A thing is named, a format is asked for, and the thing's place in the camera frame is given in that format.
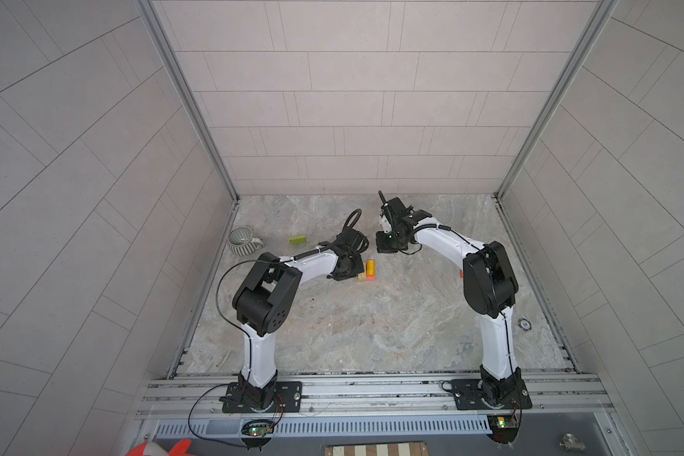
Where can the grey ribbed ceramic mug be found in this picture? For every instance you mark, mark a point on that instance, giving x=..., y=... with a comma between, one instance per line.
x=242, y=241

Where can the red white object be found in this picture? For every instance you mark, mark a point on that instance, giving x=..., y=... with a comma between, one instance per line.
x=154, y=449

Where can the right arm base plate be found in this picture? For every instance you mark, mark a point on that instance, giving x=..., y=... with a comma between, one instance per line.
x=471, y=394

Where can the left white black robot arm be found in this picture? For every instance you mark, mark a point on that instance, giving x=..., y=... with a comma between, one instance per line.
x=265, y=298

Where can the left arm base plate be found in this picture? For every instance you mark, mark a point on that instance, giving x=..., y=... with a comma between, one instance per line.
x=285, y=396

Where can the aluminium mounting rail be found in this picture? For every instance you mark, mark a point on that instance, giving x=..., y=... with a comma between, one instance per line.
x=323, y=395

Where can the small metal clamp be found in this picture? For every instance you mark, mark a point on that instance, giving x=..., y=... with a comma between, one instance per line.
x=570, y=443

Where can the lime green long block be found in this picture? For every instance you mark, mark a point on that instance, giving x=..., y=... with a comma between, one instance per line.
x=298, y=239

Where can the left green circuit board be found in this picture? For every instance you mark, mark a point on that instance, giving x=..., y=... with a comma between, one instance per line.
x=257, y=429

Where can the right green circuit board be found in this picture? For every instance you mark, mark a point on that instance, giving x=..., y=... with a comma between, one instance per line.
x=504, y=429

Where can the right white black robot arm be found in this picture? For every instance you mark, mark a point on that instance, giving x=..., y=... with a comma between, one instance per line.
x=489, y=286

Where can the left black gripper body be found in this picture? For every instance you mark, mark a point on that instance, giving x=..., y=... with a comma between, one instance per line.
x=352, y=267

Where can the green circuit board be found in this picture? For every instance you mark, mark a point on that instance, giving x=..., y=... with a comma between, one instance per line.
x=504, y=429
x=257, y=429

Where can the grey slotted cable duct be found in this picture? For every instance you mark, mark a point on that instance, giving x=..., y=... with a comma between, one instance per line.
x=340, y=426

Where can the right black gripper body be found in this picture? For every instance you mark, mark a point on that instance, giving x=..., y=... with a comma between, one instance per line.
x=389, y=241

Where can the orange cylinder wood block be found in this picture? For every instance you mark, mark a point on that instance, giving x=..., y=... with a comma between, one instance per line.
x=370, y=268

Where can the striped wood board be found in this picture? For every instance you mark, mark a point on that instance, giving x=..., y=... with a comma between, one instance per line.
x=393, y=449

